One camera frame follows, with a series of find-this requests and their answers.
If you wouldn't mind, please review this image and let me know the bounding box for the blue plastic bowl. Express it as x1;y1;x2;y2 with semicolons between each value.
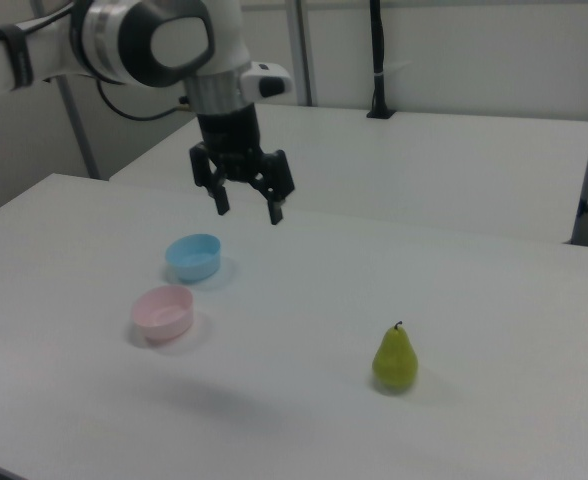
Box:
164;233;222;284

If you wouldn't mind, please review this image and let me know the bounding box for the wide grey partition post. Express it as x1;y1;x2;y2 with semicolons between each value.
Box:
287;0;321;107

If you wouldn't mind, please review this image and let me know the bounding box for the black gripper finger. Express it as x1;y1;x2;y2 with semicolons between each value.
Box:
189;141;232;217
250;148;296;227

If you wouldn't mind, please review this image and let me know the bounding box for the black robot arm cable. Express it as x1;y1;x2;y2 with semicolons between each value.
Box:
0;0;196;122

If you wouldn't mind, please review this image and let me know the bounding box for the black pole with clamp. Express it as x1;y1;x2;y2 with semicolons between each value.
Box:
366;0;398;120

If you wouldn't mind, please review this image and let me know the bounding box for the green pear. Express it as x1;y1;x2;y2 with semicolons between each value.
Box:
371;320;420;394

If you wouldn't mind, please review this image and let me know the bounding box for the white table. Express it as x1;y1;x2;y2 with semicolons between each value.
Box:
108;102;588;245

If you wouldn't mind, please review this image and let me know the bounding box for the pink plastic bowl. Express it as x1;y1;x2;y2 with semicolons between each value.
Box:
130;285;195;343

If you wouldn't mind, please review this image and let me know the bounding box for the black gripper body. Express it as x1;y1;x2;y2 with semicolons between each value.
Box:
196;102;270;185

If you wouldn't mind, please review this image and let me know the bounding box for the thin grey partition post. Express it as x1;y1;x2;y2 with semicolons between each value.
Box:
56;74;101;180

